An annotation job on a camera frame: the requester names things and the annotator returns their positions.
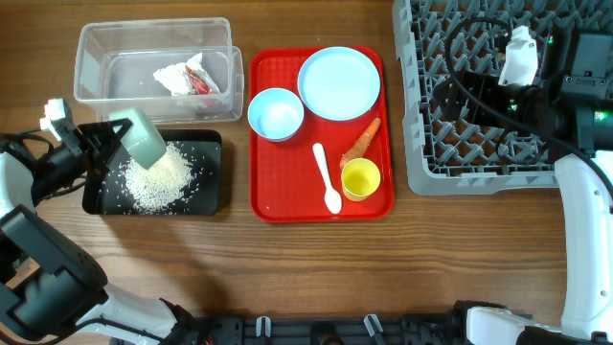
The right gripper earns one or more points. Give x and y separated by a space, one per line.
455 100

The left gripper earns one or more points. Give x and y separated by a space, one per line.
87 132

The green bowl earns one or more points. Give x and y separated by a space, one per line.
143 142

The white rice pile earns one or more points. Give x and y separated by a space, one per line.
167 183

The white napkin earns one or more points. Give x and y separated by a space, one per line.
175 78

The red foil wrapper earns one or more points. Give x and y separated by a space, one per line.
199 85

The orange carrot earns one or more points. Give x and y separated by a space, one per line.
361 144

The light blue bowl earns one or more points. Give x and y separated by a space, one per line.
276 114

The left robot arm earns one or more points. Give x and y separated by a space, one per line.
50 287

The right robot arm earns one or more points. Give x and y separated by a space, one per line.
561 98

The grey dishwasher rack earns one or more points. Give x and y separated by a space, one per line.
459 158

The black plastic tray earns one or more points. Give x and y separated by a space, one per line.
101 193

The clear plastic bin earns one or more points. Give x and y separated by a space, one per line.
115 63

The yellow cup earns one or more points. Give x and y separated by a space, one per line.
360 178

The light blue plate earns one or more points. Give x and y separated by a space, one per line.
338 83

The red serving tray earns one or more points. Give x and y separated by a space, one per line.
286 184

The white plastic spoon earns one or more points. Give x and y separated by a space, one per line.
332 198

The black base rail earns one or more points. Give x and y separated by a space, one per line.
366 330

